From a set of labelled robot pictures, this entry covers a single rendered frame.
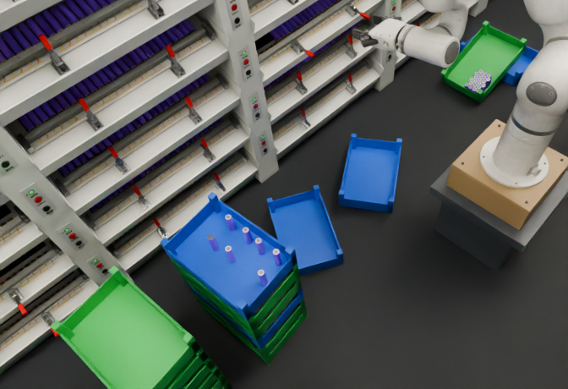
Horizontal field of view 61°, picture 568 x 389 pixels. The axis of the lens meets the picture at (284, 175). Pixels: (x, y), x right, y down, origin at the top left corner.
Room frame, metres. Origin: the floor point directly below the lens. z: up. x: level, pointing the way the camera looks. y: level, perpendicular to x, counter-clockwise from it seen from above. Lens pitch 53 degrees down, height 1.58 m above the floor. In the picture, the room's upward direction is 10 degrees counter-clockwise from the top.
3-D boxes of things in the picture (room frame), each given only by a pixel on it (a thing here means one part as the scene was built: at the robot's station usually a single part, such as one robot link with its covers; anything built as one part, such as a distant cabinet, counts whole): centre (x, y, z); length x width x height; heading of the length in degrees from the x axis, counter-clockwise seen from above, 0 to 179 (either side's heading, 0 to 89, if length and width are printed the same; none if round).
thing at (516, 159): (0.79, -0.68, 0.47); 0.19 x 0.19 x 0.18
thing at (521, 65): (1.60, -1.06, 0.04); 0.30 x 0.20 x 0.08; 34
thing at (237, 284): (0.63, 0.18, 0.44); 0.30 x 0.20 x 0.08; 42
